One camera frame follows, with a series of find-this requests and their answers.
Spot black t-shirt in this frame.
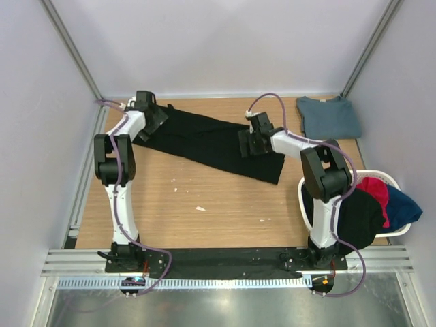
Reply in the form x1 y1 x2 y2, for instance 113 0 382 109
134 104 285 185

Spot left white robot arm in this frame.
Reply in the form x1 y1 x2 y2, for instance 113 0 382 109
93 91 168 273

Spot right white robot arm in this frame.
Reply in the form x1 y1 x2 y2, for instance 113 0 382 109
238 111 352 270

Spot folded teal t-shirt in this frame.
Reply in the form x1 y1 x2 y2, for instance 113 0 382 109
296 96 362 140

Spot black garment in basket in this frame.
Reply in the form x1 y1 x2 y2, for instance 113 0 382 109
301 187 388 256

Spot red garment in basket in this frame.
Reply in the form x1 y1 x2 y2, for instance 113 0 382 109
356 177 390 228

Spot white laundry basket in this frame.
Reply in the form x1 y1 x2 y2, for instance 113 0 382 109
297 169 413 239

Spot navy garment in basket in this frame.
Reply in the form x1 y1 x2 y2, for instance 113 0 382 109
386 185 423 232

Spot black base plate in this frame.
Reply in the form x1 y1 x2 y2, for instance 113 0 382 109
97 247 348 280

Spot left aluminium corner post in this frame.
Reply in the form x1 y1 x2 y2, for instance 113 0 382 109
40 0 103 99

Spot aluminium corner post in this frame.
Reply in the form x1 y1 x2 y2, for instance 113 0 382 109
341 0 404 97
40 0 103 99

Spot white slotted cable duct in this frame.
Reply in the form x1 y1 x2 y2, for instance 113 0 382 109
57 275 312 290

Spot aluminium front rail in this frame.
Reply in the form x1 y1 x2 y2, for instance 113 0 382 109
42 245 413 279

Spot right aluminium corner post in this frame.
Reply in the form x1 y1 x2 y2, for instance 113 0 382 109
341 0 404 97

